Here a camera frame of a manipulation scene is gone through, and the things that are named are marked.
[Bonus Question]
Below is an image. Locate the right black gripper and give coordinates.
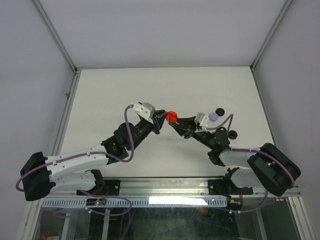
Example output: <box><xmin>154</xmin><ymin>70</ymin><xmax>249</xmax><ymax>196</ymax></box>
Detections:
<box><xmin>168</xmin><ymin>116</ymin><xmax>214</xmax><ymax>150</ymax></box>

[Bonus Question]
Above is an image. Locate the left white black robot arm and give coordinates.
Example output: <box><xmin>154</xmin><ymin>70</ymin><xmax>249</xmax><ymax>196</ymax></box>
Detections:
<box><xmin>15</xmin><ymin>105</ymin><xmax>168</xmax><ymax>202</ymax></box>

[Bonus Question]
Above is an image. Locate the left aluminium frame post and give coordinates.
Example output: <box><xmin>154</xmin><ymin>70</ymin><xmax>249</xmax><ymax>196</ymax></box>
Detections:
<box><xmin>31</xmin><ymin>0</ymin><xmax>78</xmax><ymax>73</ymax></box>

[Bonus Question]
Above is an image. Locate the purple cable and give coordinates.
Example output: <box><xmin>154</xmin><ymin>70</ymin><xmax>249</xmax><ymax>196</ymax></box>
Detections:
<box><xmin>206</xmin><ymin>113</ymin><xmax>296</xmax><ymax>215</ymax></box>
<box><xmin>15</xmin><ymin>104</ymin><xmax>137</xmax><ymax>192</ymax></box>

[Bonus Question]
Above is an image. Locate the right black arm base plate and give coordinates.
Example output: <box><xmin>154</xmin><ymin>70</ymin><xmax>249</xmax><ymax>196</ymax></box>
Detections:
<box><xmin>207</xmin><ymin>179</ymin><xmax>253</xmax><ymax>198</ymax></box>

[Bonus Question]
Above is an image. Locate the black round charging case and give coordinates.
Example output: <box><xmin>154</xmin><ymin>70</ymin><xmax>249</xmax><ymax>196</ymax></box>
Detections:
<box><xmin>215</xmin><ymin>107</ymin><xmax>225</xmax><ymax>117</ymax></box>

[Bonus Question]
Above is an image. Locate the red round charging case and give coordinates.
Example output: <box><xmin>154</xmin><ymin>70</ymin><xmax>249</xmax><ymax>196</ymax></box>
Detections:
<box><xmin>165</xmin><ymin>111</ymin><xmax>178</xmax><ymax>124</ymax></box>

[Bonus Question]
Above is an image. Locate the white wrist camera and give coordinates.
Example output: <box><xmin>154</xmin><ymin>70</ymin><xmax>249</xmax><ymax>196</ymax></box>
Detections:
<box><xmin>132</xmin><ymin>102</ymin><xmax>156</xmax><ymax>123</ymax></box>
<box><xmin>194</xmin><ymin>112</ymin><xmax>209</xmax><ymax>130</ymax></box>

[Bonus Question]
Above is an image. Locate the small electronics board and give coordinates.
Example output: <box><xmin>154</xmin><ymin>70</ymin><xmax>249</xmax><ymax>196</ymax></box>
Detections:
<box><xmin>86</xmin><ymin>198</ymin><xmax>108</xmax><ymax>206</ymax></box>

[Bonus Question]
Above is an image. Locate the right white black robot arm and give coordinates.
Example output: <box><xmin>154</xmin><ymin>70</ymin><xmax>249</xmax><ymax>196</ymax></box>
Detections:
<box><xmin>166</xmin><ymin>112</ymin><xmax>301</xmax><ymax>197</ymax></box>

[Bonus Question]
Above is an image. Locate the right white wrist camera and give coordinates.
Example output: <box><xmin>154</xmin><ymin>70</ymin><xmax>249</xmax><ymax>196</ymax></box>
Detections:
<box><xmin>194</xmin><ymin>112</ymin><xmax>209</xmax><ymax>130</ymax></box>

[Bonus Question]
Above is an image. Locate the white slotted cable duct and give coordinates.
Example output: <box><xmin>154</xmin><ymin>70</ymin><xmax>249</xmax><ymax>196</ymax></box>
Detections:
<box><xmin>41</xmin><ymin>196</ymin><xmax>227</xmax><ymax>209</ymax></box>

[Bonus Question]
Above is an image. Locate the aluminium mounting rail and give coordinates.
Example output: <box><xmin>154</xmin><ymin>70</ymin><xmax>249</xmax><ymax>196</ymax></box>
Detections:
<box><xmin>49</xmin><ymin>176</ymin><xmax>300</xmax><ymax>198</ymax></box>

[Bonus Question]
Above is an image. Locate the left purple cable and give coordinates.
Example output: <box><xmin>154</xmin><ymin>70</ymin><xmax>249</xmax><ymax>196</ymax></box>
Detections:
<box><xmin>15</xmin><ymin>104</ymin><xmax>137</xmax><ymax>192</ymax></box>

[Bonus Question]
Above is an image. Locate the purple round charging case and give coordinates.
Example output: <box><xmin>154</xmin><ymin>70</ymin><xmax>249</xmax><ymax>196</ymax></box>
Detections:
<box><xmin>208</xmin><ymin>112</ymin><xmax>219</xmax><ymax>122</ymax></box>

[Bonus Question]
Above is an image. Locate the right aluminium frame post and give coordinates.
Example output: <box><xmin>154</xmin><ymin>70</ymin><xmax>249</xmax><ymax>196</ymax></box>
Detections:
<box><xmin>250</xmin><ymin>0</ymin><xmax>294</xmax><ymax>72</ymax></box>

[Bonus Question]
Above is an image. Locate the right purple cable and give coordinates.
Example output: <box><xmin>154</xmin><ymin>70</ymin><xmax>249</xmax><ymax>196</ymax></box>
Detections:
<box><xmin>206</xmin><ymin>113</ymin><xmax>296</xmax><ymax>215</ymax></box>

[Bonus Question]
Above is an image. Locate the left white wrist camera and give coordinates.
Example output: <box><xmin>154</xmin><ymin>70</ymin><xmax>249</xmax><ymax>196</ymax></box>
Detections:
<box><xmin>132</xmin><ymin>102</ymin><xmax>156</xmax><ymax>123</ymax></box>

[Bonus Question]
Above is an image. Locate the aluminium frame post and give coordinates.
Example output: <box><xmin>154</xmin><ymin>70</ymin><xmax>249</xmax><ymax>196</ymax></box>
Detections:
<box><xmin>31</xmin><ymin>0</ymin><xmax>78</xmax><ymax>73</ymax></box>
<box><xmin>250</xmin><ymin>0</ymin><xmax>294</xmax><ymax>72</ymax></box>

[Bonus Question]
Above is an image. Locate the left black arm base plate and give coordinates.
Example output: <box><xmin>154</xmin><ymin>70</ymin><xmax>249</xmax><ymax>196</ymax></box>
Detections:
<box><xmin>87</xmin><ymin>179</ymin><xmax>121</xmax><ymax>196</ymax></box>

